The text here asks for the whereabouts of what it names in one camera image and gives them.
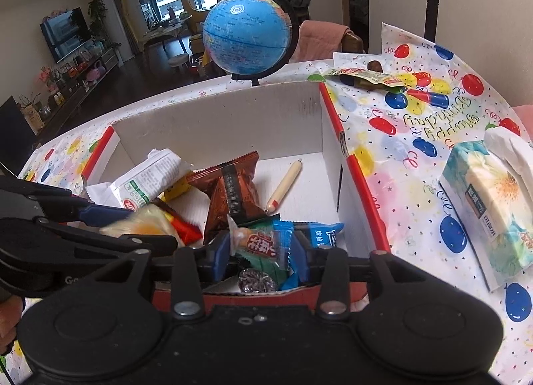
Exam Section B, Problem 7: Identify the white silver snack packet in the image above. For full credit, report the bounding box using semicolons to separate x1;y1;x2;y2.
110;148;194;211

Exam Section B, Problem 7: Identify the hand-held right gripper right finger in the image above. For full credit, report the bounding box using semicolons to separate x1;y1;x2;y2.
290;231;403;321

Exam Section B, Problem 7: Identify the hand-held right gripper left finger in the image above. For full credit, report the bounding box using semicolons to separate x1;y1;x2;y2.
100;231;232;320

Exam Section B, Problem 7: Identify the wooden chair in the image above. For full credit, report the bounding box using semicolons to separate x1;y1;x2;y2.
342;30;363;55

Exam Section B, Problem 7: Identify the round dark foil candy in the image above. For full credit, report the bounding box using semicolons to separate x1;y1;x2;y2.
237;267;279;294

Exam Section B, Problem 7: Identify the blue cookie packet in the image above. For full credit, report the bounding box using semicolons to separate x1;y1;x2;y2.
272;220;346;291

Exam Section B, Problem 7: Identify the green flat snack packet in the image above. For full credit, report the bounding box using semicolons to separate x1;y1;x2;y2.
322;69;406;90

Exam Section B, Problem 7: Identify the sausage stick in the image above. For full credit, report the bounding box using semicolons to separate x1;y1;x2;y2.
265;159;302;216

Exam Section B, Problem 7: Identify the long television cabinet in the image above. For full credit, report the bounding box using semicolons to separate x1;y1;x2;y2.
21;44;121;132

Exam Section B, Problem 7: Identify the blue desk globe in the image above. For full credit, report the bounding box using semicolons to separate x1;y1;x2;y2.
203;0;298;87

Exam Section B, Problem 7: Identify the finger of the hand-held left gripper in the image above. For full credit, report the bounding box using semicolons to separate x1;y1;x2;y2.
0;176;135;228
0;217;178;263

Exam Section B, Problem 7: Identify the brown shiny snack packet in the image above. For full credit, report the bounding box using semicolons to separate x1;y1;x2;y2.
186;151;269;244

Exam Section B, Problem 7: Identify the pink cloth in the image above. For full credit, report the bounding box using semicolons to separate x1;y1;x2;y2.
297;21;350;63

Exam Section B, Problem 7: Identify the clear yellow cake packet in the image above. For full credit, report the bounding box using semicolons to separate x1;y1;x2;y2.
99;204;184;248

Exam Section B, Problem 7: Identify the white cardboard box red trim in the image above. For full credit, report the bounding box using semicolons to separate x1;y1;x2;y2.
81;81;392;315

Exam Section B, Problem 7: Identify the flat screen television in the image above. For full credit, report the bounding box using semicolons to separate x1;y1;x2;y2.
40;6;92;63

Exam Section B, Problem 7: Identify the tall potted plant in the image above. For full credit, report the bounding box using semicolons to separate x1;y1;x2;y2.
87;0;110;48

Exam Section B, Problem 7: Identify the person's left hand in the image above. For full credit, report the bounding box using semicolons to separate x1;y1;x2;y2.
0;296;25;355

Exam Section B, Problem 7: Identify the floral tissue pack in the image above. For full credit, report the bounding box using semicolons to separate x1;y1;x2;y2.
439;127;533;290

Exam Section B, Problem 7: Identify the small red label candy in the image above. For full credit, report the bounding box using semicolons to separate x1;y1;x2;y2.
227;215;294;271

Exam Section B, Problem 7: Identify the white tower air conditioner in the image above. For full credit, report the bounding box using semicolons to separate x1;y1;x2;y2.
97;0;130;57

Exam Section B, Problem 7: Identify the round coffee table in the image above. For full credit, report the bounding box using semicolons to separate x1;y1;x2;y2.
144;21;182;50

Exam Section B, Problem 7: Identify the red orange chip packet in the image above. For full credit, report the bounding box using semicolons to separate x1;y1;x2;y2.
156;202;204;246

